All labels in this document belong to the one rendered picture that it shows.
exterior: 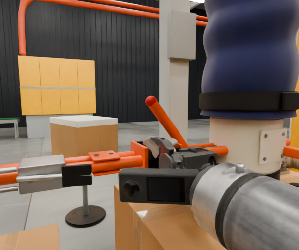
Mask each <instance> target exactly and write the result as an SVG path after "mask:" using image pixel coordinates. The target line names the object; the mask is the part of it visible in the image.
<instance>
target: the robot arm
mask: <svg viewBox="0 0 299 250"><path fill-rule="evenodd" d="M177 143H178V141H177V140H176V139H173V138H158V137H156V136H147V137H145V138H144V140H143V145H146V147H147V148H148V149H150V150H151V152H152V154H153V156H154V157H155V158H159V168H123V169H122V170H121V171H120V172H119V174H118V180H119V197H120V201H121V202H128V203H151V204H175V205H191V206H192V211H193V216H194V218H195V220H196V222H197V224H198V225H199V226H200V227H201V228H203V229H204V230H205V231H206V232H207V233H208V234H210V235H211V236H212V237H213V238H214V239H215V240H216V241H218V242H219V243H220V244H221V245H222V246H223V247H224V248H225V249H227V250H299V187H296V186H293V185H291V184H288V183H285V182H283V181H280V180H277V179H274V178H272V177H269V176H266V175H263V174H261V173H258V172H255V171H252V170H250V169H247V168H245V165H244V164H242V163H237V164H232V163H229V162H227V163H221V164H219V163H218V162H217V154H218V153H217V152H214V151H211V150H208V149H205V148H202V147H199V146H196V147H188V148H182V149H179V152H176V150H175V148H174V147H173V146H174V145H175V144H177ZM213 163H214V165H213Z"/></svg>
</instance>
